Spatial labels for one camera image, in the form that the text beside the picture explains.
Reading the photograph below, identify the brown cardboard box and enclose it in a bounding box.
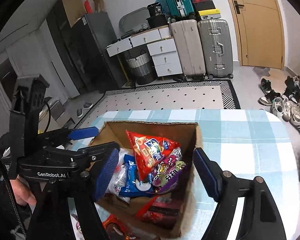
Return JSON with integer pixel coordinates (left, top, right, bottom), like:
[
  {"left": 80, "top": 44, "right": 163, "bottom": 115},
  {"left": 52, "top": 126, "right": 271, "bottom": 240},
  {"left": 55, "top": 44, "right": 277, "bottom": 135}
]
[{"left": 87, "top": 121, "right": 203, "bottom": 239}]

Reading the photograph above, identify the red snack packet blue logo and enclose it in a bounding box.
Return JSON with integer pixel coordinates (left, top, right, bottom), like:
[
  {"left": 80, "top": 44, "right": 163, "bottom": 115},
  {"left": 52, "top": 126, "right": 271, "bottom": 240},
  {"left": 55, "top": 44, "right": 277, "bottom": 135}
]
[{"left": 126, "top": 129, "right": 180, "bottom": 180}]

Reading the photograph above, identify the black storage box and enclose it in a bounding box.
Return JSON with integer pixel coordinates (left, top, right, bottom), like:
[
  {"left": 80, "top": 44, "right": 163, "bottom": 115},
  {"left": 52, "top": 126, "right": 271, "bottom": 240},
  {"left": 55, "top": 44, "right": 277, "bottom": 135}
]
[{"left": 146, "top": 15, "right": 169, "bottom": 29}]

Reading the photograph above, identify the wooden door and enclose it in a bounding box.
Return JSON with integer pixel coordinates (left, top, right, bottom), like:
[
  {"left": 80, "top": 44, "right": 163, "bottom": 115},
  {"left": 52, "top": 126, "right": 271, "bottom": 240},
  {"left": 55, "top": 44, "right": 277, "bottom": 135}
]
[{"left": 220, "top": 0, "right": 287, "bottom": 69}]

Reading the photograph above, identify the white desk with drawers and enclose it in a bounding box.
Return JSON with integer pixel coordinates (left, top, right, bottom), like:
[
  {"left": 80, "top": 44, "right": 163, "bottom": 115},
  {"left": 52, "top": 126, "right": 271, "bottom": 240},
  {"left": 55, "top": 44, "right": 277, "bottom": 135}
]
[{"left": 106, "top": 26, "right": 174, "bottom": 57}]

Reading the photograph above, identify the white drawer cabinet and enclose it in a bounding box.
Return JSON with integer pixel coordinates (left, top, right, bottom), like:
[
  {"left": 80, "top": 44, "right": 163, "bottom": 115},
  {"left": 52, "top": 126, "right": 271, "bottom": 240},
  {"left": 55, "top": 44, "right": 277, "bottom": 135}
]
[{"left": 147, "top": 38, "right": 183, "bottom": 77}]

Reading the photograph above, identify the person's left hand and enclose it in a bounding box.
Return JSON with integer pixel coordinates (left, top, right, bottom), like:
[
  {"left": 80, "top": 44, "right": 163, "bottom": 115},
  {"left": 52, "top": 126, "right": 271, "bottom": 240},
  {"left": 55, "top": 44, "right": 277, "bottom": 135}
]
[{"left": 9, "top": 176, "right": 37, "bottom": 207}]

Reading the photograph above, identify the silver suitcase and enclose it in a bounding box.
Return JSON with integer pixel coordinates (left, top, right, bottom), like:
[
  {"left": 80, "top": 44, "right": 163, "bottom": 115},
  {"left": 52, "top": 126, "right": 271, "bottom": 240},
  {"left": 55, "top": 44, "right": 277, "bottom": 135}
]
[{"left": 197, "top": 19, "right": 234, "bottom": 79}]

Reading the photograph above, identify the red and white snack packet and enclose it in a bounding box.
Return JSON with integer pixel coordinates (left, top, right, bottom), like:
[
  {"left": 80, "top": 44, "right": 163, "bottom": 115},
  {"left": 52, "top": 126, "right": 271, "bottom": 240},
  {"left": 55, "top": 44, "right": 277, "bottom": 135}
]
[{"left": 135, "top": 196, "right": 188, "bottom": 227}]

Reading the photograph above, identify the grey door mat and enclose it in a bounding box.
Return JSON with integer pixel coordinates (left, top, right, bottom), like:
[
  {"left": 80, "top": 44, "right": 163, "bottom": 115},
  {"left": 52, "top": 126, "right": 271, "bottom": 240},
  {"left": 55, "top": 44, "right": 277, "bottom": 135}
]
[{"left": 252, "top": 66, "right": 270, "bottom": 78}]

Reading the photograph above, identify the beige suitcase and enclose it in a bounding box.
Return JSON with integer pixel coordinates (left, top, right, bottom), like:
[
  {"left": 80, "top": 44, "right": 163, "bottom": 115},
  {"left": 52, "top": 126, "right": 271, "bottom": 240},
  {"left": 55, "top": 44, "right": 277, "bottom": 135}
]
[{"left": 170, "top": 19, "right": 207, "bottom": 79}]

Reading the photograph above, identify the purple green candy packet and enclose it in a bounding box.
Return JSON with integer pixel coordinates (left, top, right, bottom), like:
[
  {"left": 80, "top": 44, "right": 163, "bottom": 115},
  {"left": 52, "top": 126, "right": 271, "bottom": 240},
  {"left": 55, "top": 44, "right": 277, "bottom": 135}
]
[{"left": 150, "top": 152, "right": 188, "bottom": 193}]

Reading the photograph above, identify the dark grey refrigerator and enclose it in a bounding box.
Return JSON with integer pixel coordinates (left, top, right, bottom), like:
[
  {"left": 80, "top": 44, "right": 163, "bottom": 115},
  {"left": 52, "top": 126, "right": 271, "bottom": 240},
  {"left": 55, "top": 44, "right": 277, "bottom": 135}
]
[{"left": 61, "top": 12, "right": 127, "bottom": 95}]

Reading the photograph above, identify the oval mirror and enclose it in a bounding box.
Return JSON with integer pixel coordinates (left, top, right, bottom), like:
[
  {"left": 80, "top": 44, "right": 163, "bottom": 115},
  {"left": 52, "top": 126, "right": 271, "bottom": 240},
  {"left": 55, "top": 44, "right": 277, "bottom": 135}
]
[{"left": 119, "top": 7, "right": 150, "bottom": 33}]

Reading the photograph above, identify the black door handle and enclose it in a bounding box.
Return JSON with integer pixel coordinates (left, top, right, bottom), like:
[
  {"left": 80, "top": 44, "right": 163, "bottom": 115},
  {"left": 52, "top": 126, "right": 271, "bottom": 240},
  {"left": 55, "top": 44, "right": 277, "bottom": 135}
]
[{"left": 234, "top": 0, "right": 245, "bottom": 14}]

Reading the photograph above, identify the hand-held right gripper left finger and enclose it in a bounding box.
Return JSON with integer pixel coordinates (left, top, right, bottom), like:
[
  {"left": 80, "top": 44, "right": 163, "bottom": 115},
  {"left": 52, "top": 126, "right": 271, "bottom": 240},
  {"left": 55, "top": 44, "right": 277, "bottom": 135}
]
[{"left": 27, "top": 149, "right": 119, "bottom": 240}]

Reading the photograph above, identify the scattered sneakers pile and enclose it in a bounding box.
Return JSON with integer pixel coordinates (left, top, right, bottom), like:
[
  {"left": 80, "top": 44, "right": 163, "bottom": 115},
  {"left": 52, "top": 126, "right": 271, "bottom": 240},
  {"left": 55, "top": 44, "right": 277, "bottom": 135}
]
[{"left": 259, "top": 76, "right": 300, "bottom": 139}]

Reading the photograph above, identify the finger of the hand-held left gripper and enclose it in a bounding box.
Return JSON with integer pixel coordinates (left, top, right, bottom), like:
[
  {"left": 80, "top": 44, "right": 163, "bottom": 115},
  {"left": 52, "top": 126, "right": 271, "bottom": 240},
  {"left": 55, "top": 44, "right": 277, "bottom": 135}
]
[
  {"left": 41, "top": 127, "right": 100, "bottom": 147},
  {"left": 75, "top": 141, "right": 120, "bottom": 166}
]

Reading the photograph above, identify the flat brown carton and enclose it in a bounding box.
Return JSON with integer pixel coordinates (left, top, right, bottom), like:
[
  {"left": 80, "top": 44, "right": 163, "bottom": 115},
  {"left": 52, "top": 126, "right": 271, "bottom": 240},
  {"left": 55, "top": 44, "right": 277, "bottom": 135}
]
[{"left": 92, "top": 0, "right": 105, "bottom": 13}]

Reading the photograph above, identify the checked blue white tablecloth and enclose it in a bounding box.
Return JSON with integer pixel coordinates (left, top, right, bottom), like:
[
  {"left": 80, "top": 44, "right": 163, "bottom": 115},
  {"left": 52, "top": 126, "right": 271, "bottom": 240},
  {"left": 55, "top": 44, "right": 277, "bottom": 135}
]
[{"left": 67, "top": 109, "right": 299, "bottom": 240}]

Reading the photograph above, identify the small red orange packet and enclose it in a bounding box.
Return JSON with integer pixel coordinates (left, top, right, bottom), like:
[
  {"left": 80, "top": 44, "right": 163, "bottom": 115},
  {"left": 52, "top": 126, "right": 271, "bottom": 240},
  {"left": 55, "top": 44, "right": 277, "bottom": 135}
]
[{"left": 102, "top": 215, "right": 138, "bottom": 240}]

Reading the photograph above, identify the person's left forearm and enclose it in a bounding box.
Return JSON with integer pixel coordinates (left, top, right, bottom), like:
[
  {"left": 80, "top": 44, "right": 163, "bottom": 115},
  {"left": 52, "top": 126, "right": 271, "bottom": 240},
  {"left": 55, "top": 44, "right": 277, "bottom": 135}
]
[{"left": 0, "top": 140, "right": 30, "bottom": 240}]

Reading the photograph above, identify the plain black shoebox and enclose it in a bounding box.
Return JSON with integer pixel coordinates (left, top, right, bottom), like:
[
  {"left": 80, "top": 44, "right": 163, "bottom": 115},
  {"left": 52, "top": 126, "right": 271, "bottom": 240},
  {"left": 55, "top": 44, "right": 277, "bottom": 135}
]
[{"left": 194, "top": 1, "right": 215, "bottom": 12}]

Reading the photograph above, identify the blue cookie packet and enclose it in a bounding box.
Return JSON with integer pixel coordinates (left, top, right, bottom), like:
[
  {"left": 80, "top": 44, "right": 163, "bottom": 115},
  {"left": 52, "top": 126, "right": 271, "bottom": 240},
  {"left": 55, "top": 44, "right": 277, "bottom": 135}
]
[{"left": 117, "top": 154, "right": 152, "bottom": 197}]

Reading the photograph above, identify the patterned black white rug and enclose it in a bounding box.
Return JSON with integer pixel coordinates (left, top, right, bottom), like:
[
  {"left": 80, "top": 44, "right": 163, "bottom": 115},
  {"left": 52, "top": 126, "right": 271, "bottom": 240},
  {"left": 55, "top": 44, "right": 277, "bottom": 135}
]
[{"left": 77, "top": 79, "right": 241, "bottom": 130}]

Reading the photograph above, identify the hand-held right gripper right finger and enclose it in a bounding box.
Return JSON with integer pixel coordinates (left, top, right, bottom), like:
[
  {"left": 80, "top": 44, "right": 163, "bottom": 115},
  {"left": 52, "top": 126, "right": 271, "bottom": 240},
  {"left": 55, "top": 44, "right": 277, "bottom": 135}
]
[{"left": 193, "top": 148, "right": 278, "bottom": 240}]

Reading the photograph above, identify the woven laundry basket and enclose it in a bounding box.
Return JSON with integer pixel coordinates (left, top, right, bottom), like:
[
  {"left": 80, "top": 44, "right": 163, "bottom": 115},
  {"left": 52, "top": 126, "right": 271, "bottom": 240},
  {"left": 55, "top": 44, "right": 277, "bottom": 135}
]
[{"left": 126, "top": 50, "right": 157, "bottom": 85}]

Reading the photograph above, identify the tall dark wooden cabinet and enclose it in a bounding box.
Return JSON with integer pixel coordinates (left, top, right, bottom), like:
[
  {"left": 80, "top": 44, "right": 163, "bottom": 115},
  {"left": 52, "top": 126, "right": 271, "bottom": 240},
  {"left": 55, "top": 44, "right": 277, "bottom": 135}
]
[{"left": 46, "top": 0, "right": 87, "bottom": 98}]

